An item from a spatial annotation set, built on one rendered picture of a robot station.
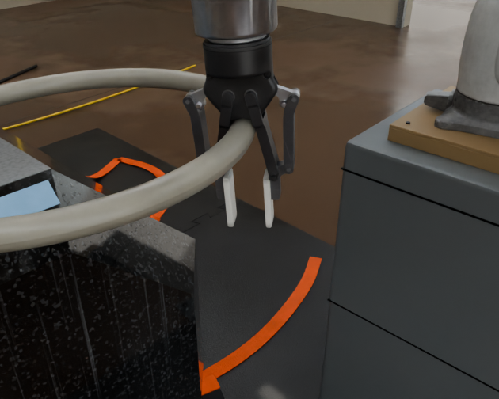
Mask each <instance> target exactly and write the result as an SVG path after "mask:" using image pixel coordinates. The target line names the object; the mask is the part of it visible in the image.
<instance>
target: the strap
mask: <svg viewBox="0 0 499 399"><path fill-rule="evenodd" d="M120 162H123V163H126V164H129V165H135V166H138V167H141V168H143V169H146V170H148V171H150V172H151V173H153V174H154V175H155V176H156V177H160V176H163V175H165V174H164V173H163V171H161V170H160V169H158V168H156V167H154V166H152V165H149V164H147V163H145V162H141V161H136V160H132V159H129V158H123V157H121V158H114V159H113V160H112V161H111V162H110V163H108V164H107V165H106V166H105V167H104V168H103V169H102V170H100V171H99V172H97V173H95V174H94V175H92V176H86V177H90V178H99V177H102V176H104V175H105V174H106V173H108V172H109V171H111V170H112V169H113V168H114V167H115V166H116V165H118V164H119V163H120ZM166 209H167V208H166ZM166 209H165V210H163V211H160V212H158V213H155V214H153V215H154V216H156V217H158V218H161V216H162V215H163V214H164V212H165V211H166ZM321 261H322V258H318V257H313V256H310V258H309V260H308V263H307V267H306V270H305V272H304V274H303V277H302V279H301V280H300V282H299V284H298V286H297V287H296V289H295V290H294V291H293V293H292V294H291V296H290V297H289V299H288V300H287V301H286V302H285V303H284V305H283V306H282V307H281V308H280V310H279V311H278V312H277V313H276V314H275V316H274V317H273V318H272V319H271V320H270V321H269V322H268V323H267V324H266V325H265V326H264V327H263V328H262V329H261V330H260V331H259V332H258V333H257V334H256V335H255V336H253V337H252V338H251V339H250V340H248V341H247V342H246V343H245V344H243V345H242V346H241V347H240V348H238V349H237V350H236V351H234V352H232V353H231V354H229V355H228V356H227V357H225V358H224V359H222V360H220V361H218V362H217V363H215V364H213V365H212V366H210V367H209V368H207V369H205V370H203V378H205V377H207V376H209V375H211V374H214V375H215V377H216V378H218V377H220V376H221V375H223V374H225V373H227V372H228V371H230V370H231V369H233V368H234V367H236V366H237V365H238V364H240V363H242V362H243V361H244V360H246V359H248V358H249V357H250V356H251V355H252V354H253V353H254V352H256V351H257V350H258V349H259V348H261V347H262V346H263V345H264V344H265V343H267V342H268V341H269V340H270V339H271V338H272V337H273V336H274V335H275V334H276V333H277V332H278V331H279V330H280V328H281V327H282V326H283V325H284V324H285V323H286V322H287V320H288V319H289V318H290V316H291V315H292V314H293V313H294V312H295V311H296V309H297V308H298V307H299V305H300V304H301V302H302V301H303V300H304V298H305V297H306V295H307V293H308V292H309V290H310V289H311V287H312V285H313V283H314V281H315V279H316V276H317V274H318V270H319V266H320V263H321Z"/></svg>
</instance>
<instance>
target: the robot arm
mask: <svg viewBox="0 0 499 399"><path fill-rule="evenodd" d="M191 3H192V15H193V21H194V29H195V34H197V35H198V36H199V37H202V38H204V39H205V40H204V42H203V50H204V64H205V71H206V81H205V83H204V87H203V88H201V89H198V90H196V91H195V90H189V91H188V93H187V94H186V95H185V97H184V99H183V104H184V106H185V108H186V110H187V111H188V113H189V115H190V119H191V124H192V133H193V139H194V144H195V149H196V157H197V158H198V157H199V156H200V155H201V154H203V153H205V152H206V151H207V150H209V149H210V143H209V138H208V126H207V121H206V115H205V110H204V106H205V105H206V100H205V98H206V97H207V98H208V99H209V101H210V102H211V103H212V104H213V105H214V106H215V107H216V108H217V109H218V110H219V112H220V118H219V134H218V141H219V140H220V139H221V138H222V137H223V136H224V135H225V134H226V133H227V132H228V130H229V129H230V126H231V124H232V121H233V120H237V119H240V118H243V119H247V120H252V123H253V127H254V128H255V130H256V133H257V137H258V141H259V143H260V146H261V151H262V153H263V157H264V160H265V164H266V167H267V168H266V169H265V175H264V177H263V185H264V198H265V224H266V227H267V228H271V227H272V222H273V218H274V208H273V200H279V198H280V194H281V180H280V177H281V176H282V175H283V174H285V173H286V174H291V173H293V170H294V166H295V110H296V107H297V105H298V103H299V97H300V90H299V89H298V88H292V89H289V88H286V87H283V86H281V85H279V83H278V81H277V79H276V77H275V75H274V72H273V60H272V37H271V36H270V35H269V33H271V32H273V31H274V30H275V29H276V28H277V25H278V20H277V0H191ZM426 94H427V95H426V96H425V99H424V105H427V106H429V107H432V108H436V109H439V110H440V111H443V113H442V114H441V115H439V116H438V117H436V118H435V123H434V126H435V127H437V128H439V129H444V130H453V131H462V132H466V133H471V134H476V135H483V136H487V137H491V138H495V139H499V0H477V1H476V3H475V5H474V8H473V10H472V12H471V15H470V19H469V21H468V25H467V30H466V33H465V36H464V41H463V47H462V51H461V56H460V60H459V73H458V80H457V85H456V88H455V89H453V90H452V91H451V92H446V91H428V92H427V93H426ZM275 95H276V96H278V98H279V100H280V102H279V104H280V107H282V108H284V115H283V137H284V160H283V161H279V158H278V154H277V152H276V147H275V143H274V141H273V137H272V132H271V130H270V126H269V122H268V117H267V112H266V108H267V107H268V105H269V103H270V102H271V101H272V99H273V98H274V97H275ZM218 141H217V142H218ZM215 187H216V195H217V197H218V199H219V200H225V204H226V211H227V226H229V227H233V226H234V222H235V219H236V217H237V209H236V200H235V191H234V175H233V169H232V168H231V169H230V170H229V171H228V172H226V173H225V174H224V175H223V176H221V177H220V178H219V179H218V180H216V181H215Z"/></svg>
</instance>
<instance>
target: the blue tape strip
mask: <svg viewBox="0 0 499 399"><path fill-rule="evenodd" d="M57 204H60V202H59V200H58V198H57V196H56V194H55V192H54V191H53V189H52V187H51V185H50V183H49V181H48V180H46V181H43V182H40V183H39V184H34V185H32V186H30V187H27V188H23V189H22V190H19V191H16V192H13V193H10V194H8V195H6V196H2V197H0V218H3V217H10V216H15V215H25V214H31V213H35V212H40V211H43V210H45V209H48V208H49V207H53V206H55V205H57Z"/></svg>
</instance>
